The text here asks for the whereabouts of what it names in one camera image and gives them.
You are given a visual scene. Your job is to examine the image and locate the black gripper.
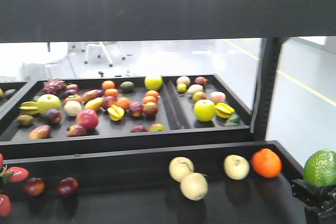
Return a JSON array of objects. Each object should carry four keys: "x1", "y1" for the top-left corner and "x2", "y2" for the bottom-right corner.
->
[{"x1": 290, "y1": 179, "x2": 335, "y2": 223}]

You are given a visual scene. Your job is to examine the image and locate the green lime fruit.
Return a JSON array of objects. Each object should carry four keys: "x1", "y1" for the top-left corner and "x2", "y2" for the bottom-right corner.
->
[{"x1": 303, "y1": 149, "x2": 335, "y2": 186}]

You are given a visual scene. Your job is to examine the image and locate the red cherry tomato bunch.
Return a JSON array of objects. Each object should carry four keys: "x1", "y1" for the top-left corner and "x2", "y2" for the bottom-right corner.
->
[{"x1": 1, "y1": 154, "x2": 29, "y2": 217}]

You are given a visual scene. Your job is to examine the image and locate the black fruit display stand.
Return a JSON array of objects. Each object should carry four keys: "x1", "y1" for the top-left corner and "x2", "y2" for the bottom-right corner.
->
[{"x1": 1, "y1": 0, "x2": 335, "y2": 223}]

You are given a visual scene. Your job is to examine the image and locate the pink dragon fruit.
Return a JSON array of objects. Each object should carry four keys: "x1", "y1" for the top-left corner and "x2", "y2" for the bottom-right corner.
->
[{"x1": 42, "y1": 78, "x2": 66, "y2": 94}]

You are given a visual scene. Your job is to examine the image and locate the large orange front tray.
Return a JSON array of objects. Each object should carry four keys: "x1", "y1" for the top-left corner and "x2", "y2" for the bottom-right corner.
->
[{"x1": 251, "y1": 148, "x2": 282, "y2": 178}]

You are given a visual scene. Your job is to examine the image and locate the pale pear beside orange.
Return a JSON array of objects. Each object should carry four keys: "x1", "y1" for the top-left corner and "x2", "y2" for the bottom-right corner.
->
[{"x1": 223, "y1": 154, "x2": 250, "y2": 180}]

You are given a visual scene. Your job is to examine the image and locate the pale pear lower pair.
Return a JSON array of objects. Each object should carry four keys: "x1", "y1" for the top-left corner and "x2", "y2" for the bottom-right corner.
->
[{"x1": 180, "y1": 173, "x2": 208, "y2": 201}]

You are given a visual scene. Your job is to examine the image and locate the pale pear pair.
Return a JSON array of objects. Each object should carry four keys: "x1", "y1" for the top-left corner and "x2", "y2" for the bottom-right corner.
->
[
  {"x1": 169, "y1": 157, "x2": 194, "y2": 182},
  {"x1": 180, "y1": 173, "x2": 208, "y2": 201}
]

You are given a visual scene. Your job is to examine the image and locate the yellow starfruit right tray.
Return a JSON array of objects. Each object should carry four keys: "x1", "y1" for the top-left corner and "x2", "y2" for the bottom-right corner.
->
[{"x1": 215, "y1": 103, "x2": 235, "y2": 119}]

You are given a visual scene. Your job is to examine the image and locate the pale pear upper pair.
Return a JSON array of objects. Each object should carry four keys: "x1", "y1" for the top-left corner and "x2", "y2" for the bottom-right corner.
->
[{"x1": 169, "y1": 157, "x2": 194, "y2": 182}]

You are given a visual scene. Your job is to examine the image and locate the big green apple right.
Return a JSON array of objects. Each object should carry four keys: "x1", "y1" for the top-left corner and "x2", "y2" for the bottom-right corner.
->
[{"x1": 194, "y1": 99, "x2": 216, "y2": 122}]

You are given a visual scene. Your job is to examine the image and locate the big green apple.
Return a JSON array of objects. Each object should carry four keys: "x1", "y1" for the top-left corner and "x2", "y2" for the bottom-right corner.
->
[
  {"x1": 37, "y1": 94, "x2": 61, "y2": 114},
  {"x1": 194, "y1": 99, "x2": 216, "y2": 122}
]

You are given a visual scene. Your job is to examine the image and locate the yellow green pomelo back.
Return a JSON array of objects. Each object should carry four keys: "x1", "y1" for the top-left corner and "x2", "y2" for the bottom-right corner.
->
[{"x1": 144, "y1": 76, "x2": 163, "y2": 91}]

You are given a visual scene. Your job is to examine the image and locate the red apple middle tray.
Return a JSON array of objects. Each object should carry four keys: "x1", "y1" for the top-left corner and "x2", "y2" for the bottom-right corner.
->
[{"x1": 76, "y1": 109, "x2": 99, "y2": 131}]

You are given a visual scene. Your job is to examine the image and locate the dark red plum right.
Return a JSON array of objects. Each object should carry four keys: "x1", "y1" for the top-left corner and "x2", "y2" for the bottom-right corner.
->
[{"x1": 57, "y1": 177, "x2": 79, "y2": 198}]

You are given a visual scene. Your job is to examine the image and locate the dark red plum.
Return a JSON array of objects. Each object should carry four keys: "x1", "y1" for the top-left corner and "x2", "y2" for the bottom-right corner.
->
[
  {"x1": 24, "y1": 177, "x2": 46, "y2": 197},
  {"x1": 57, "y1": 177, "x2": 79, "y2": 198}
]

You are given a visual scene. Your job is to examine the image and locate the dark red plum left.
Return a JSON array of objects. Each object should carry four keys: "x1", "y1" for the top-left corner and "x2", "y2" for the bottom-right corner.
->
[{"x1": 24, "y1": 177, "x2": 46, "y2": 197}]

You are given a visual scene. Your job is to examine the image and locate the big green apple left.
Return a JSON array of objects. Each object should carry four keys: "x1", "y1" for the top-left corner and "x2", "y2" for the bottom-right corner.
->
[{"x1": 37, "y1": 94, "x2": 61, "y2": 114}]

